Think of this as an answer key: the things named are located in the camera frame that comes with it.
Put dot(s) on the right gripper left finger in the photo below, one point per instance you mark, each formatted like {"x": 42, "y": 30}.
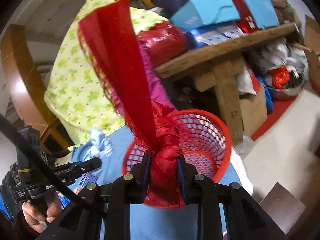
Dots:
{"x": 141, "y": 174}

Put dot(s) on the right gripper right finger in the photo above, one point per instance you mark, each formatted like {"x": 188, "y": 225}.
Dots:
{"x": 185, "y": 174}

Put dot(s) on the red satin fabric bundle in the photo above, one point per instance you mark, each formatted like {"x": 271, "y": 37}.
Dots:
{"x": 107, "y": 38}

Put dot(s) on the steel bowl with trash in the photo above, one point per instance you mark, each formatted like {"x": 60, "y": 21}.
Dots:
{"x": 284, "y": 83}

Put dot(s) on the person left hand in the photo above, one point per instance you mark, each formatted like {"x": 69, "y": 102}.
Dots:
{"x": 35, "y": 218}

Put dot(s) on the red plastic mesh basket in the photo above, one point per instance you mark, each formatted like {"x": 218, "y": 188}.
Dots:
{"x": 200, "y": 144}

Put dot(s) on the blue towel blanket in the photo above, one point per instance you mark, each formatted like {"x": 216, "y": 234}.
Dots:
{"x": 145, "y": 222}

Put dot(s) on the brown cardboard box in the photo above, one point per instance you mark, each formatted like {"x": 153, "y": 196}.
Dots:
{"x": 253, "y": 111}

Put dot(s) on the rough wooden bench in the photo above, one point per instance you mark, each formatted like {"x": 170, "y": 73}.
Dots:
{"x": 214, "y": 68}

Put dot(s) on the red shiny plastic bag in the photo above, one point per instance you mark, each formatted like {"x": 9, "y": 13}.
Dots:
{"x": 162, "y": 42}

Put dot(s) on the light blue cardboard box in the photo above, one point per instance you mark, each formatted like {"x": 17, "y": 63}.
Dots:
{"x": 198, "y": 13}

